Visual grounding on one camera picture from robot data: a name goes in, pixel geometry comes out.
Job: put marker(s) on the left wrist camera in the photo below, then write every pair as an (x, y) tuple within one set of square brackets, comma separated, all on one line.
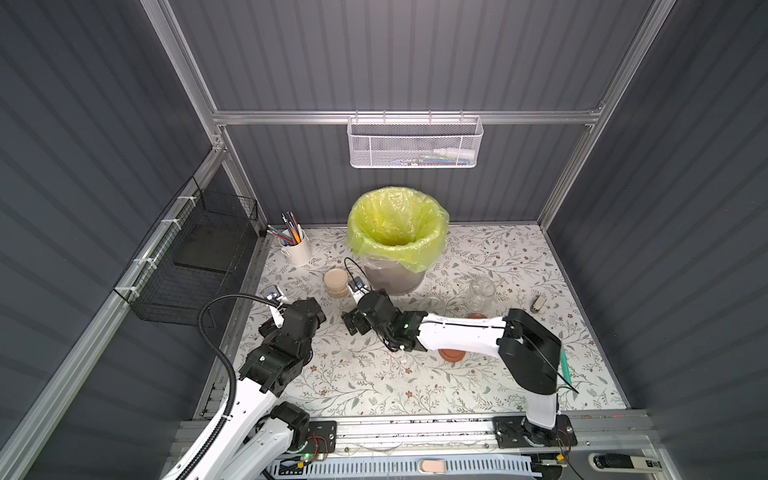
[(278, 299)]

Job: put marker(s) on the grey bin with green bag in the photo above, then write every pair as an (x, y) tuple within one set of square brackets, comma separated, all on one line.
[(396, 235)]

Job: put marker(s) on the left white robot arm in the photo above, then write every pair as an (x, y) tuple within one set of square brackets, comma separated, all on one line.
[(253, 428)]

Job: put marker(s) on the oatmeal jar with beige lid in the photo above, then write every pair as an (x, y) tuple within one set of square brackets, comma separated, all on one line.
[(335, 281)]

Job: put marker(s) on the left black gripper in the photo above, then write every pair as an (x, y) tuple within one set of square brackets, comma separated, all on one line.
[(306, 310)]

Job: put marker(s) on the pens in cup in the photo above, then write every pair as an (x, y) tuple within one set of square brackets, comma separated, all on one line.
[(291, 234)]

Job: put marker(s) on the green pen on table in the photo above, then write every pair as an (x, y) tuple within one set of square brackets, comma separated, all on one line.
[(564, 366)]

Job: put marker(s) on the black wire side basket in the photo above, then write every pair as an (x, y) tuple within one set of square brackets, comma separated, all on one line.
[(203, 253)]

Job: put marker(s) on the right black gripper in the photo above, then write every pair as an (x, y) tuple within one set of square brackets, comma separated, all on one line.
[(359, 317)]

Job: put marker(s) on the small beige object on table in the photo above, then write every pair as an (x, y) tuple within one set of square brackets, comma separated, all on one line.
[(538, 304)]

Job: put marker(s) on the oatmeal jar with terracotta lid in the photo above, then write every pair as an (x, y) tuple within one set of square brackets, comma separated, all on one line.
[(480, 294)]

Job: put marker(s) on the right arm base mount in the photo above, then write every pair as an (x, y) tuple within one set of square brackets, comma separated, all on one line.
[(516, 431)]

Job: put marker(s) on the white pen cup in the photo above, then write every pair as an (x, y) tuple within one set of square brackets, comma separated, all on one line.
[(298, 255)]

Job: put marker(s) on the white wire wall basket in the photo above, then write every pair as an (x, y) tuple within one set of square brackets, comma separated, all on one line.
[(407, 142)]

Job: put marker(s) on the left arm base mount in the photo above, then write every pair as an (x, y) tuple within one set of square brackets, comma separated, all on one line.
[(321, 439)]

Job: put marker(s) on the white tube in basket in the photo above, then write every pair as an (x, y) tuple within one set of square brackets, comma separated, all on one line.
[(456, 154)]

